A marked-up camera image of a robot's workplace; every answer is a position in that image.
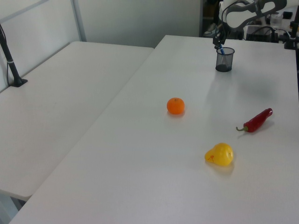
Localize clear glass jar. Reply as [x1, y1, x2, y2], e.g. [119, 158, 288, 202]
[269, 13, 283, 27]

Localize black stand with white band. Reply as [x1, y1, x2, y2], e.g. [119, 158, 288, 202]
[0, 22, 28, 88]

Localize black clamp camera stand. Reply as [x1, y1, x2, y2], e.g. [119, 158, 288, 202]
[283, 20, 299, 50]

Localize orange tangerine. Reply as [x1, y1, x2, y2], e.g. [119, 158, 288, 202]
[166, 97, 186, 116]

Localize black mesh pen cup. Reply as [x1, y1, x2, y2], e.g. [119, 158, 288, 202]
[215, 47, 235, 72]

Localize black electronics box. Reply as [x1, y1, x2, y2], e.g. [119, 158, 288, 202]
[245, 25, 278, 43]

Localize yellow pear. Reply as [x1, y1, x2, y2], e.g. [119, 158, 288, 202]
[204, 142, 235, 167]

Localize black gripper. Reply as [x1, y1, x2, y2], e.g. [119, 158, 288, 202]
[213, 24, 228, 50]

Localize white side table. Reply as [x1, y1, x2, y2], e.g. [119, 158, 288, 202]
[0, 41, 155, 202]

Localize red chili pepper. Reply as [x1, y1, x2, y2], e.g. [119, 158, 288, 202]
[235, 107, 273, 134]

